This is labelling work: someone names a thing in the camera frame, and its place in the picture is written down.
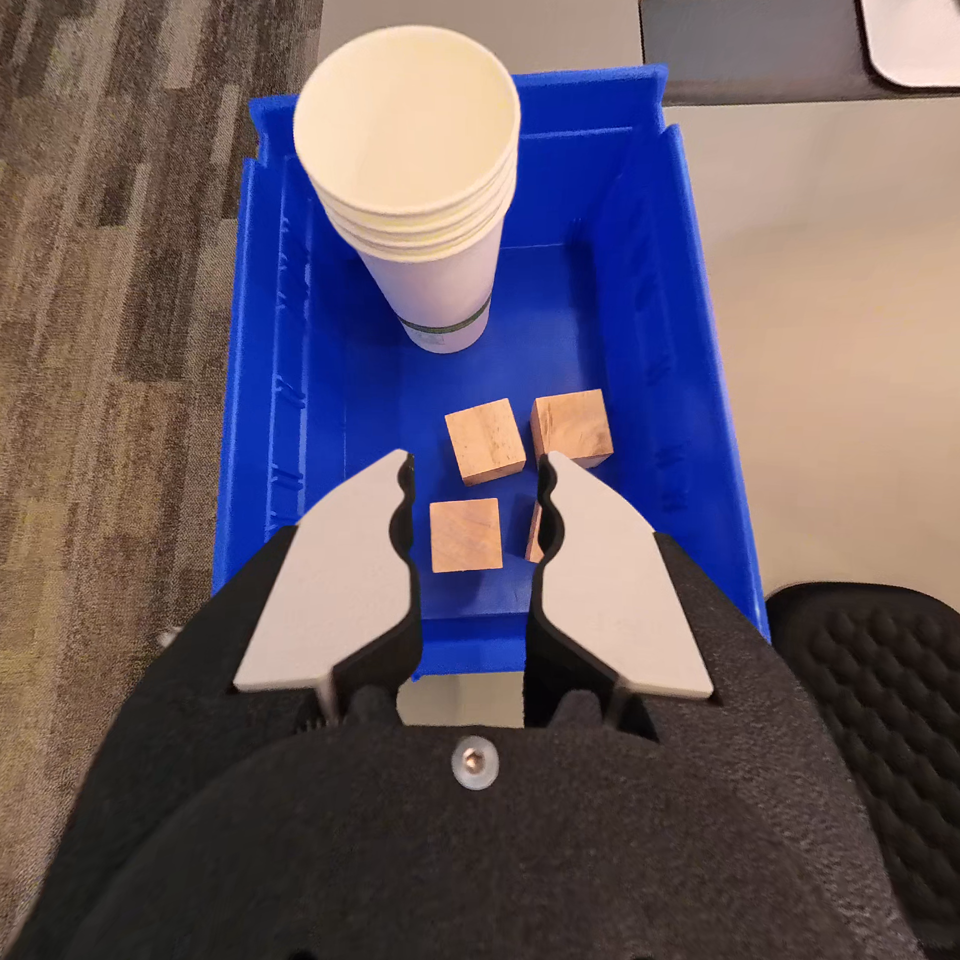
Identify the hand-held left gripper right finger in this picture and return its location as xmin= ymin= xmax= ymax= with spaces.
xmin=525 ymin=450 xmax=715 ymax=727

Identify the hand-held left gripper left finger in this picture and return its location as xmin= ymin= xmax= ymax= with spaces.
xmin=232 ymin=448 xmax=423 ymax=725

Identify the blue plastic bin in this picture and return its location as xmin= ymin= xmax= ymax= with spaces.
xmin=212 ymin=63 xmax=772 ymax=682

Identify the black quilted wrist rest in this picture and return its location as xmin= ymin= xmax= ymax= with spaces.
xmin=765 ymin=581 xmax=960 ymax=954

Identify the instruction board on stand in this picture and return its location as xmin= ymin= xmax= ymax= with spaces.
xmin=857 ymin=0 xmax=960 ymax=90

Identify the black cable tray lid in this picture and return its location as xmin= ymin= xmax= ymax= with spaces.
xmin=639 ymin=0 xmax=960 ymax=106

